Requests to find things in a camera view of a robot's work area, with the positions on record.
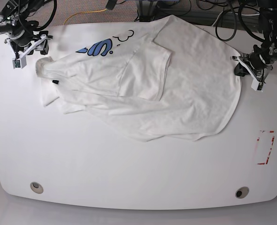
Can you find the red tape rectangle marker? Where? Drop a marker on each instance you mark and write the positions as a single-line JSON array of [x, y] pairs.
[[264, 145]]

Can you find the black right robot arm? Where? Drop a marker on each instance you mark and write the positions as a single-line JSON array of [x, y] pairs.
[[34, 26]]

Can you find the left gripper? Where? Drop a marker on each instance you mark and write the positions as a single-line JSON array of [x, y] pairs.
[[259, 59]]

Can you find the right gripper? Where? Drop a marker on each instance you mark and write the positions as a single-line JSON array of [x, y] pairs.
[[13, 22]]

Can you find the table cable grommet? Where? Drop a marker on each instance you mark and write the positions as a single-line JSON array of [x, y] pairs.
[[242, 192], [36, 188]]

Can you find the left table cable grommet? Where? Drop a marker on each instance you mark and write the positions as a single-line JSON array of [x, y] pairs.
[[36, 188]]

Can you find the right table cable grommet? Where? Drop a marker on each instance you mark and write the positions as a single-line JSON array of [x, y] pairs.
[[242, 192]]

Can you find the white printed T-shirt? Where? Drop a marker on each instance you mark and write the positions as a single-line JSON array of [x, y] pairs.
[[164, 78]]

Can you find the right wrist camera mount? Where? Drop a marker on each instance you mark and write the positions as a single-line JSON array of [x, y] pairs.
[[20, 52]]

